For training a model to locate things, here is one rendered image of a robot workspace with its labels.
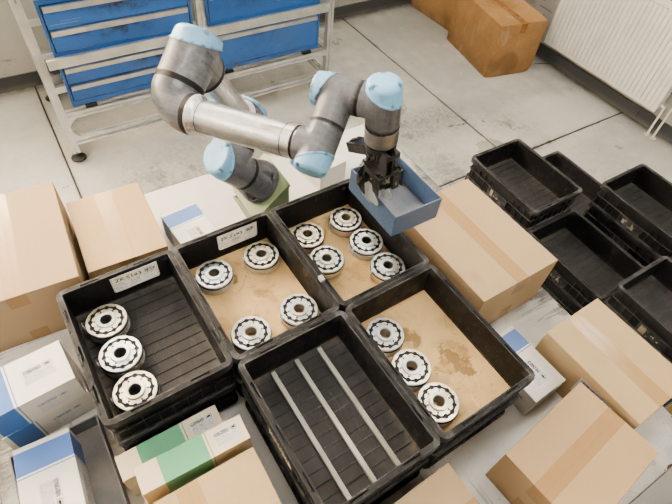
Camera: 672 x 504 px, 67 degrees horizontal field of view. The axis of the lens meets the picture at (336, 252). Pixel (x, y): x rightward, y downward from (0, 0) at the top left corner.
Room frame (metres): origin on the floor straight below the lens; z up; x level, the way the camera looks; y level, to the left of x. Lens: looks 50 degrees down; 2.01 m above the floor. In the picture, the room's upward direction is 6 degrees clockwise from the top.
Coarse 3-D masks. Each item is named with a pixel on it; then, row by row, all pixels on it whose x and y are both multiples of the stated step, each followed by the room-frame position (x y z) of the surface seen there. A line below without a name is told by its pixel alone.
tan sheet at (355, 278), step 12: (324, 216) 1.13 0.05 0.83; (324, 228) 1.08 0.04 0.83; (324, 240) 1.03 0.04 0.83; (336, 240) 1.03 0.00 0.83; (348, 240) 1.04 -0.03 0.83; (348, 252) 0.99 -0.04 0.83; (384, 252) 1.01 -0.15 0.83; (348, 264) 0.94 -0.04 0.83; (360, 264) 0.95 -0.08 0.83; (348, 276) 0.90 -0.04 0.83; (360, 276) 0.90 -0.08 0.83; (336, 288) 0.85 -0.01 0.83; (348, 288) 0.86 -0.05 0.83; (360, 288) 0.86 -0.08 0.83
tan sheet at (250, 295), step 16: (224, 256) 0.92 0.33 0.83; (240, 256) 0.93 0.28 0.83; (192, 272) 0.85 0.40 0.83; (240, 272) 0.87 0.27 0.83; (272, 272) 0.88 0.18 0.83; (288, 272) 0.89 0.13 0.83; (240, 288) 0.81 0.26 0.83; (256, 288) 0.82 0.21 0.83; (272, 288) 0.83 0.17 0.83; (288, 288) 0.83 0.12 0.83; (224, 304) 0.76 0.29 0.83; (240, 304) 0.76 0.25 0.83; (256, 304) 0.77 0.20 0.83; (272, 304) 0.77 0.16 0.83; (224, 320) 0.71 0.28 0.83; (272, 320) 0.72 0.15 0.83; (272, 336) 0.67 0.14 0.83
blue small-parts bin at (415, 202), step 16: (400, 160) 1.09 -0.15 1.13; (352, 176) 1.01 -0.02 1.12; (400, 176) 1.07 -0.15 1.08; (416, 176) 1.03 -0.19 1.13; (352, 192) 1.00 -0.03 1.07; (400, 192) 1.02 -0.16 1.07; (416, 192) 1.02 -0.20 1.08; (432, 192) 0.98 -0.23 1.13; (368, 208) 0.94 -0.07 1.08; (384, 208) 0.90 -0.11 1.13; (400, 208) 0.96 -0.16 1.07; (416, 208) 0.90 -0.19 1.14; (432, 208) 0.93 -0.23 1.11; (384, 224) 0.89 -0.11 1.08; (400, 224) 0.87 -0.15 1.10; (416, 224) 0.91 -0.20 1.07
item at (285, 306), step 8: (288, 296) 0.78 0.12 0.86; (296, 296) 0.79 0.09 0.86; (304, 296) 0.79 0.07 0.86; (288, 304) 0.76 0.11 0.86; (312, 304) 0.77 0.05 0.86; (280, 312) 0.73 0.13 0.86; (288, 312) 0.73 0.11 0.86; (312, 312) 0.74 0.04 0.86; (288, 320) 0.71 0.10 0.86; (296, 320) 0.71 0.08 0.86; (304, 320) 0.72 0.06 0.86
